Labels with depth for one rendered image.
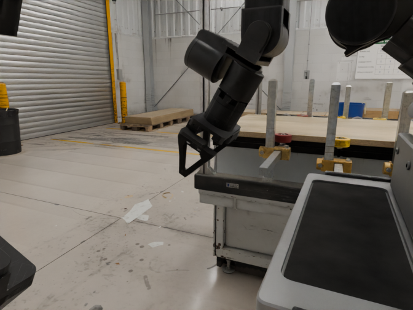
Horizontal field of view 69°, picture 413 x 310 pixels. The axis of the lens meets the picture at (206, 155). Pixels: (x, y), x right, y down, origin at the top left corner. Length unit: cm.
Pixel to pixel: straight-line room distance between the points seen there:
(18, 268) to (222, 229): 165
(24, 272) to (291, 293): 16
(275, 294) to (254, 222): 161
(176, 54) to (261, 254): 832
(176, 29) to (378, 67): 560
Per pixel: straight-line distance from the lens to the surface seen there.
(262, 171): 109
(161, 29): 1003
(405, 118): 134
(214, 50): 50
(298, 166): 159
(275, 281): 19
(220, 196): 154
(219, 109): 49
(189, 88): 945
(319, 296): 19
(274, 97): 134
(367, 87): 850
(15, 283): 22
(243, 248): 189
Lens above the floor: 115
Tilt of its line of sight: 14 degrees down
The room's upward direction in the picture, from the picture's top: straight up
